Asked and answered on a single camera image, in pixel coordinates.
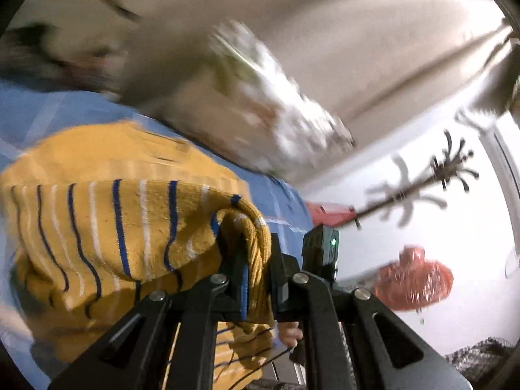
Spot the red box beside bed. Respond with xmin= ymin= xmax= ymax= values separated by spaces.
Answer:
xmin=305 ymin=201 xmax=357 ymax=228

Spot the white pillow with tree print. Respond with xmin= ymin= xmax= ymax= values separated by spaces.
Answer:
xmin=1 ymin=23 xmax=119 ymax=93

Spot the dark coat rack stand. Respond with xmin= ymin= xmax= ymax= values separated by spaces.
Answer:
xmin=345 ymin=130 xmax=480 ymax=231

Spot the beige padded headboard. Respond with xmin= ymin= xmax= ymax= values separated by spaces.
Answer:
xmin=7 ymin=0 xmax=513 ymax=183

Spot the blue plaid bed sheet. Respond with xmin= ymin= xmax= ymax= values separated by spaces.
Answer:
xmin=1 ymin=80 xmax=312 ymax=389

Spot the person's right hand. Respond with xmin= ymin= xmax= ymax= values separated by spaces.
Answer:
xmin=278 ymin=322 xmax=303 ymax=349

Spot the red plastic bag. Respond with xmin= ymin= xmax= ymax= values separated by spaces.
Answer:
xmin=372 ymin=247 xmax=454 ymax=312

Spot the yellow striped knit sweater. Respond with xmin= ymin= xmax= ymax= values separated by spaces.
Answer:
xmin=1 ymin=122 xmax=272 ymax=389

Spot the white pillow with leaf print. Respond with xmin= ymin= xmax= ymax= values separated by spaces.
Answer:
xmin=122 ymin=20 xmax=356 ymax=177

